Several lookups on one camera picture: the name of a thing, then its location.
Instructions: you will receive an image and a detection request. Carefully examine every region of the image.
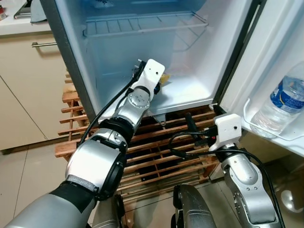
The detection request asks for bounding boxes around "white kitchen countertop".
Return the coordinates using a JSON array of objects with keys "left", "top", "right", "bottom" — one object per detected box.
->
[{"left": 0, "top": 18, "right": 52, "bottom": 37}]

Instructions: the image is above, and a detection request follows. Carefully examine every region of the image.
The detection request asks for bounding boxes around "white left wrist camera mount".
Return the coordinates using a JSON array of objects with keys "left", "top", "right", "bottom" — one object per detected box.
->
[{"left": 134, "top": 59, "right": 166, "bottom": 99}]

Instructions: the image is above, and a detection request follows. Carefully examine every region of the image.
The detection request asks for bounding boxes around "grey blue cloth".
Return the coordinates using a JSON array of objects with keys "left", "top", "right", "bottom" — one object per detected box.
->
[{"left": 30, "top": 0, "right": 48, "bottom": 23}]

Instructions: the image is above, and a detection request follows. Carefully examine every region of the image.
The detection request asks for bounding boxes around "grey left robot leg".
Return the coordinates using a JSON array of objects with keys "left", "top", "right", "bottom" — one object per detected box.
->
[{"left": 92, "top": 194, "right": 127, "bottom": 228}]

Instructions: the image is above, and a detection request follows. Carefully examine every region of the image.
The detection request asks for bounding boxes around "white small fridge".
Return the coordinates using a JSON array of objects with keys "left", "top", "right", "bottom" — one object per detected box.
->
[{"left": 40, "top": 0, "right": 266, "bottom": 120}]

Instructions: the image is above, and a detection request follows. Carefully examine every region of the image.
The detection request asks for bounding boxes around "grey fridge foot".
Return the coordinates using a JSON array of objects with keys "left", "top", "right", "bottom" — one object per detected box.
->
[{"left": 151, "top": 113, "right": 168, "bottom": 127}]

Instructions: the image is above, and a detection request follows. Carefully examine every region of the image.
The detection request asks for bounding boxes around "grey robot leg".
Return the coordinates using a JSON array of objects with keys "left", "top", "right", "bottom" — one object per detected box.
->
[
  {"left": 92, "top": 194, "right": 127, "bottom": 228},
  {"left": 171, "top": 184, "right": 217, "bottom": 228}
]

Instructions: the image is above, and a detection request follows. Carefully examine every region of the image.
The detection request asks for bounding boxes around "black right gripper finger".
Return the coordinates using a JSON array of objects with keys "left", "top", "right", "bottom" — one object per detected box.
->
[{"left": 185, "top": 113, "right": 198, "bottom": 138}]

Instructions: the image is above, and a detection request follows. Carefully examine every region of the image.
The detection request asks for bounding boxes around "white wire fridge shelf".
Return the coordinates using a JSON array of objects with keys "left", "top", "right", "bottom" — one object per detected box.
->
[{"left": 83, "top": 11, "right": 209, "bottom": 39}]

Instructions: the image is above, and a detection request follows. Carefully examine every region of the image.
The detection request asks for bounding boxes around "silver cabinet handle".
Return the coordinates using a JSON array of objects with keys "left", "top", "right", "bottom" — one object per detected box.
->
[{"left": 31, "top": 41, "right": 58, "bottom": 48}]

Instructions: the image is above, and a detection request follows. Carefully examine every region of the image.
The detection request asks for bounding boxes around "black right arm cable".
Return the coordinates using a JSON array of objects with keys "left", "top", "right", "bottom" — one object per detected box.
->
[{"left": 168, "top": 132, "right": 215, "bottom": 161}]

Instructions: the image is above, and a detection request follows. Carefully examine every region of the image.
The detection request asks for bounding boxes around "wooden slatted rack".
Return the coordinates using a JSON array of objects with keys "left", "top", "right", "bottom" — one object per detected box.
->
[{"left": 54, "top": 71, "right": 225, "bottom": 206}]

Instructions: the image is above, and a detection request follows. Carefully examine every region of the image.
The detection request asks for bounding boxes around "white fridge door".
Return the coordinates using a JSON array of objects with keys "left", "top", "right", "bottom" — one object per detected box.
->
[{"left": 219, "top": 0, "right": 304, "bottom": 157}]

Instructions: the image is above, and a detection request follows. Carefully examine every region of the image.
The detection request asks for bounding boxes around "beige kitchen cabinet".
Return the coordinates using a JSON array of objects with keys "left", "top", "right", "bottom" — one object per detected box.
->
[{"left": 0, "top": 31, "right": 80, "bottom": 153}]

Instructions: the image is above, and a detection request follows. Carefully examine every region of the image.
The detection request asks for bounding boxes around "clear water bottle blue label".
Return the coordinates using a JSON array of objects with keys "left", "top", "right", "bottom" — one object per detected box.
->
[{"left": 249, "top": 62, "right": 304, "bottom": 139}]

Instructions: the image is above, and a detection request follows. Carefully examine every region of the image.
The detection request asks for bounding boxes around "grey right robot leg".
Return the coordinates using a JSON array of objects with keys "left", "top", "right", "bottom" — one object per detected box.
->
[{"left": 171, "top": 184, "right": 217, "bottom": 228}]

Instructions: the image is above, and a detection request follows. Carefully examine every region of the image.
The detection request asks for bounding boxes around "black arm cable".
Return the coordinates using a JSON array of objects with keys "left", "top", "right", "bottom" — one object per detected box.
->
[
  {"left": 78, "top": 76, "right": 139, "bottom": 145},
  {"left": 168, "top": 132, "right": 215, "bottom": 161}
]

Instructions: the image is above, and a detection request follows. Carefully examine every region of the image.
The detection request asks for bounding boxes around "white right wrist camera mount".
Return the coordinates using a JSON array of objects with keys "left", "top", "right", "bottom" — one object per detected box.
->
[{"left": 210, "top": 113, "right": 243, "bottom": 152}]

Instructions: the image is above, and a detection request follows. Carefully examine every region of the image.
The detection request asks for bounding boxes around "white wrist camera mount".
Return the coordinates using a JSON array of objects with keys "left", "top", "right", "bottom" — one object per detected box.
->
[
  {"left": 134, "top": 59, "right": 166, "bottom": 99},
  {"left": 210, "top": 113, "right": 243, "bottom": 152}
]

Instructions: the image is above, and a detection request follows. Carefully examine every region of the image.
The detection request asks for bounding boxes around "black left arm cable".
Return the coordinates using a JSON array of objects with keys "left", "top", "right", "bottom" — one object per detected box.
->
[{"left": 78, "top": 76, "right": 139, "bottom": 145}]

